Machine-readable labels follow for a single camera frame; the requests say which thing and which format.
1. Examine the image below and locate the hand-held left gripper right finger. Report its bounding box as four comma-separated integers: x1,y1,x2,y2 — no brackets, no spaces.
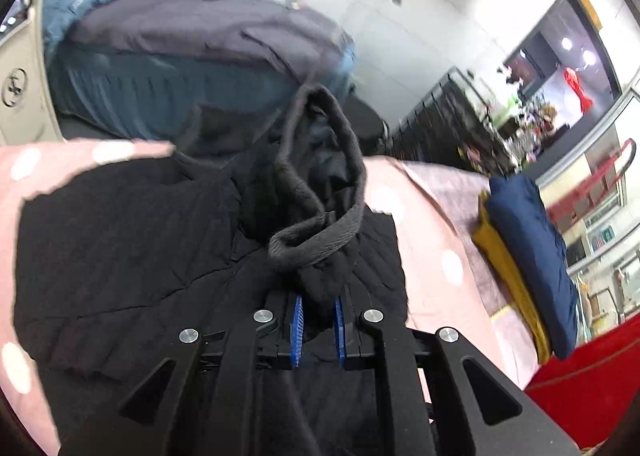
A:
334,286,581,456

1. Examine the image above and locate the navy blue folded cloth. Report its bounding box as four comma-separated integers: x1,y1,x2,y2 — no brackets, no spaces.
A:
485,173,581,361

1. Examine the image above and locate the large wall screen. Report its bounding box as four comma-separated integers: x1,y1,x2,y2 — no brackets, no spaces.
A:
502,0,623,157

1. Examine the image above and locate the black metal rack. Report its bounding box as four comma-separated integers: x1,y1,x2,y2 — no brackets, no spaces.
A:
387,66,516,177

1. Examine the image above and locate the grey duvet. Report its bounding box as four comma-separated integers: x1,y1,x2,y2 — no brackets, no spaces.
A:
67,0,351,87

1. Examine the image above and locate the mustard yellow folded cloth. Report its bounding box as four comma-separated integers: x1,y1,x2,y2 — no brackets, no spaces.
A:
472,191,553,364

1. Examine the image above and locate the red metal frame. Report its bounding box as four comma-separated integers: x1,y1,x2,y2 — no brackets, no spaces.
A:
545,139,638,232

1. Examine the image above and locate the pink polka-dot blanket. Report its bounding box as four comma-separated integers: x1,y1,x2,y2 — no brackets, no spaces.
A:
0,139,541,456

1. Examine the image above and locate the red carpet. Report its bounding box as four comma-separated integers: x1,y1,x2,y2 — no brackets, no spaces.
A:
522,311,640,447

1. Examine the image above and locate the black quilted jacket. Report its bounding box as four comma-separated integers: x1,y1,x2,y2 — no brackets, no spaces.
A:
12,84,436,456

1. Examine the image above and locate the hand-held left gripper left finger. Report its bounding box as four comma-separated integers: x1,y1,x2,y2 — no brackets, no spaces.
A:
59,291,304,456

